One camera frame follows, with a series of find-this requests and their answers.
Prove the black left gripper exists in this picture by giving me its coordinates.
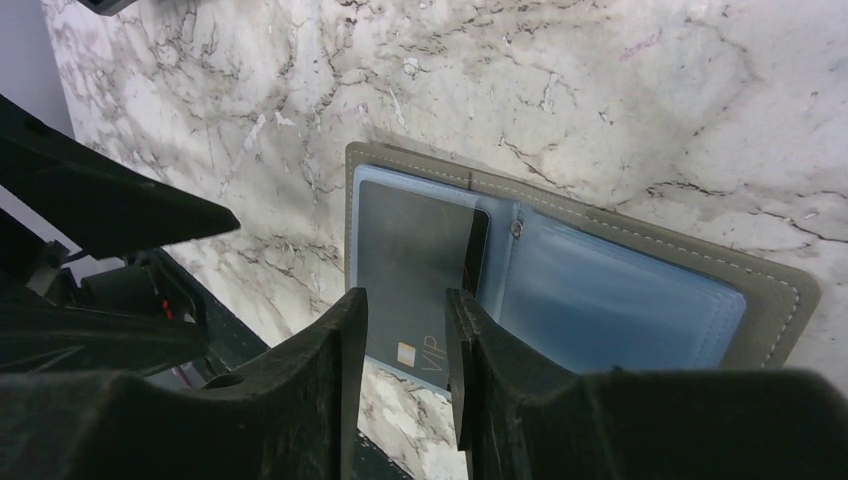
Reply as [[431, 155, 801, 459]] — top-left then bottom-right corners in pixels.
[[1, 98, 240, 377]]

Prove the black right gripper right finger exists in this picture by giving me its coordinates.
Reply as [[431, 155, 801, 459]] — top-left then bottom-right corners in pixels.
[[445, 289, 847, 479]]

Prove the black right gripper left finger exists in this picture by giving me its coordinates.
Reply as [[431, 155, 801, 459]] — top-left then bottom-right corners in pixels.
[[1, 288, 368, 479]]

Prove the grey card holder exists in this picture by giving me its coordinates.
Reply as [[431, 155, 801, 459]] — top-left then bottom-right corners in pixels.
[[345, 142, 821, 373]]

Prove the black card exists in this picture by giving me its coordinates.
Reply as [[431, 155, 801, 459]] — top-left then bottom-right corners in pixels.
[[355, 181, 490, 391]]

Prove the black left bin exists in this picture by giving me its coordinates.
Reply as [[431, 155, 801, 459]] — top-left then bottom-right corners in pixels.
[[78, 0, 137, 17]]

